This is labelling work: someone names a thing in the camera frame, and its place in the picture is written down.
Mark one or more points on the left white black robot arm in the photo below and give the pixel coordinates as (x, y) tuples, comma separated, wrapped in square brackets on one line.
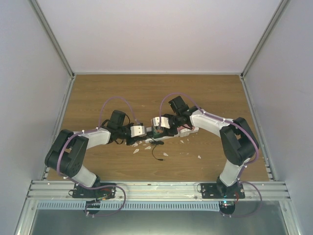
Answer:
[(67, 153)]

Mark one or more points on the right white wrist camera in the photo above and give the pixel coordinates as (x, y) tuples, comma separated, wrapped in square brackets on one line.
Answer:
[(161, 122)]

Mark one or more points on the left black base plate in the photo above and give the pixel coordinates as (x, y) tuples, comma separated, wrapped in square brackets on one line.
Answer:
[(106, 192)]

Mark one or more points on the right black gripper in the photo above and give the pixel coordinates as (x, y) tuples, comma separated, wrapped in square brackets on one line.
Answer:
[(170, 132)]

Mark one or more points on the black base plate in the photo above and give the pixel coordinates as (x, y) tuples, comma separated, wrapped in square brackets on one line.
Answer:
[(106, 192), (214, 191)]

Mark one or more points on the large pink adapter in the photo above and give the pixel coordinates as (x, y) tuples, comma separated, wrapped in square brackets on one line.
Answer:
[(185, 128)]

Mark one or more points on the grey slotted cable duct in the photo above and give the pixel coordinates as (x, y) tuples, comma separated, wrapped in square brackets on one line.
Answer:
[(131, 205)]

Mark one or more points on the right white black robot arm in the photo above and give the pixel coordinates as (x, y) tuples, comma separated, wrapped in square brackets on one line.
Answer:
[(238, 141)]

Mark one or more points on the aluminium front rail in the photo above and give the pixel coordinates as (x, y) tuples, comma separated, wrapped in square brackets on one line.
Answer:
[(158, 191)]

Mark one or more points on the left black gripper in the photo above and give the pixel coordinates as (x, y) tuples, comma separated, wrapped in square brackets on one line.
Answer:
[(133, 141)]

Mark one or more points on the white power strip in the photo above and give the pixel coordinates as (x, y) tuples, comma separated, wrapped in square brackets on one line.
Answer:
[(168, 137)]

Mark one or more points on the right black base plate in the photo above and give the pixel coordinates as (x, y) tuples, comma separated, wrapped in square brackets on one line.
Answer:
[(214, 191)]

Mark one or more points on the black plug with cable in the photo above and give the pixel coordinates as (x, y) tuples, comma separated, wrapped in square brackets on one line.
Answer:
[(154, 143)]

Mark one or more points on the dark green square adapter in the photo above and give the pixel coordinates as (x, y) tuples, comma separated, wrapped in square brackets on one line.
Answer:
[(158, 132)]

